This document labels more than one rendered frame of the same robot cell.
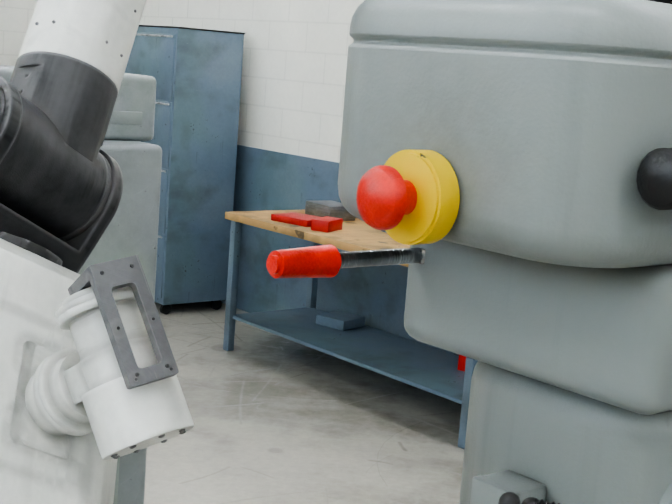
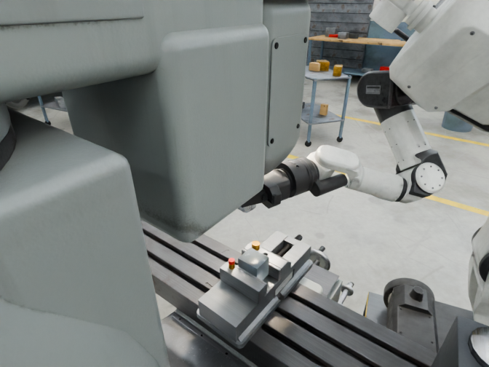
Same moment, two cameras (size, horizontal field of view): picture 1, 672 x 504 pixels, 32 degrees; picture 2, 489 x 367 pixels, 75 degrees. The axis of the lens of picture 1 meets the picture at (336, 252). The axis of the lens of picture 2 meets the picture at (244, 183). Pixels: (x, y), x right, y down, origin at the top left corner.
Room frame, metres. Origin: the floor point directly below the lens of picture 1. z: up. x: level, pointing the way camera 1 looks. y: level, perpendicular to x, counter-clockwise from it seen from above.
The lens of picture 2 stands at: (1.48, -0.37, 1.62)
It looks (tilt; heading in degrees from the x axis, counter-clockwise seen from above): 30 degrees down; 167
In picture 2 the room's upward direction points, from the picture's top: straight up
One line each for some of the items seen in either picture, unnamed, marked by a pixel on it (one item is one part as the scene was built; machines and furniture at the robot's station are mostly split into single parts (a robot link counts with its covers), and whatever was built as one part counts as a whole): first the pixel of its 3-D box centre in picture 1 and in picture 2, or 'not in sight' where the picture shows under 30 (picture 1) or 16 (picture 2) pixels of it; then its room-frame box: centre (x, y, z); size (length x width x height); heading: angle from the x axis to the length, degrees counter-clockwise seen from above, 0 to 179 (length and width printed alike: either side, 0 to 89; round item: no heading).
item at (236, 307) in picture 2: not in sight; (260, 274); (0.88, -0.18, 0.98); 0.35 x 0.15 x 0.11; 128
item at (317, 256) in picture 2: not in sight; (313, 265); (0.56, 0.16, 0.63); 0.16 x 0.12 x 0.12; 130
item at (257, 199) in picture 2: not in sight; (254, 199); (0.91, -0.21, 1.24); 0.06 x 0.02 x 0.03; 109
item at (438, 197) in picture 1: (416, 197); not in sight; (0.73, -0.05, 1.76); 0.06 x 0.02 x 0.06; 40
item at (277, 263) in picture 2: not in sight; (265, 258); (0.87, -0.16, 1.02); 0.12 x 0.06 x 0.04; 38
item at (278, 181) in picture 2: not in sight; (278, 183); (0.85, -0.14, 1.24); 0.13 x 0.12 x 0.10; 19
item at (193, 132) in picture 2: not in sight; (167, 118); (1.01, -0.37, 1.47); 0.24 x 0.19 x 0.26; 40
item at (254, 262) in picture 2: not in sight; (253, 266); (0.90, -0.21, 1.03); 0.06 x 0.05 x 0.06; 38
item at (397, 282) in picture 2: not in sight; (408, 298); (0.72, 0.54, 0.50); 0.20 x 0.05 x 0.20; 54
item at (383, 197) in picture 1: (389, 197); not in sight; (0.72, -0.03, 1.76); 0.04 x 0.03 x 0.04; 40
